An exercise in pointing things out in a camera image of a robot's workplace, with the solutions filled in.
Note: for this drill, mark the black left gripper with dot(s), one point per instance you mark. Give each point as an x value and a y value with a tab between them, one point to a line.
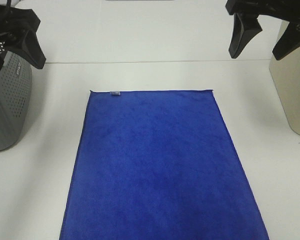
22	26

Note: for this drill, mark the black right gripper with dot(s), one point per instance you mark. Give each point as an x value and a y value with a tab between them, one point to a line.
246	25

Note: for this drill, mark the blue microfibre towel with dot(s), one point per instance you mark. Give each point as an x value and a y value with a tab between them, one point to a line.
158	165

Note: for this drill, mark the grey perforated plastic basket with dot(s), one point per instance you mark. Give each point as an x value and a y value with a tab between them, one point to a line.
15	93

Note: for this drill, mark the beige plastic bin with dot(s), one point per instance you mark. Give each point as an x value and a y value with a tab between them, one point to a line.
285	74

